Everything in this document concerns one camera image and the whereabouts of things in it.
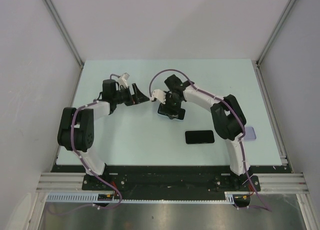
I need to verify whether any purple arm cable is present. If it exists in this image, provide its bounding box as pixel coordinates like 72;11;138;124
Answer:
148;68;273;212
47;73;125;217

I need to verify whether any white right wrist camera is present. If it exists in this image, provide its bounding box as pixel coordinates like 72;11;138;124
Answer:
150;89;166;104

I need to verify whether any lilac phone case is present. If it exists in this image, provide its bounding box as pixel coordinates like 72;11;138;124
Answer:
244;126;257;141

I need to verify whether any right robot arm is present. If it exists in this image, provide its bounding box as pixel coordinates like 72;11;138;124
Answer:
158;75;252;190

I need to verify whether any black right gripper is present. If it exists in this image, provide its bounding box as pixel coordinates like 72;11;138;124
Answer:
159;91;183;119

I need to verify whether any aluminium frame post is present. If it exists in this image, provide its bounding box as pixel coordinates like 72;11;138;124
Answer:
255;0;299;67
42;0;84;69

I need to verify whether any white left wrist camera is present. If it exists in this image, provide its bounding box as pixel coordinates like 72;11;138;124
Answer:
117;73;130;88

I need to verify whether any left aluminium frame post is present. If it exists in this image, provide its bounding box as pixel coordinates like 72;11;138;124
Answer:
42;0;84;69

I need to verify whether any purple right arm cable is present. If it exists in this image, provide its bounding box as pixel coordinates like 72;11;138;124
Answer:
148;68;273;212

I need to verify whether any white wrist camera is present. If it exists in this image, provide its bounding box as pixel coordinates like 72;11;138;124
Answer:
150;89;166;104
117;73;130;88

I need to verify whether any phone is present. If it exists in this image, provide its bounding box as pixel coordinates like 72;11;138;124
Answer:
185;130;215;144
157;103;186;120

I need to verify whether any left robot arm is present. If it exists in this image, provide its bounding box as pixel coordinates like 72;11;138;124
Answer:
57;79;150;190

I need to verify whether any right aluminium frame post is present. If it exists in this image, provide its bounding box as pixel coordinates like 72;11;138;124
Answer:
255;0;299;67

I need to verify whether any white slotted cable duct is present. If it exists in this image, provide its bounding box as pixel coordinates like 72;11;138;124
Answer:
46;191;251;204

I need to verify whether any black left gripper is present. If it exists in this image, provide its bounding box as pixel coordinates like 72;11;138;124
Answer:
112;83;149;106

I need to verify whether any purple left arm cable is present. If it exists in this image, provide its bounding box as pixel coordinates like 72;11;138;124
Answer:
47;73;125;217

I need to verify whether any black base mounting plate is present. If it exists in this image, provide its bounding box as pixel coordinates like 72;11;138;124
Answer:
51;164;261;200

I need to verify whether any aluminium front rail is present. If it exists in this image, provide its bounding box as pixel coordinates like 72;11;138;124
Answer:
36;172;309;194

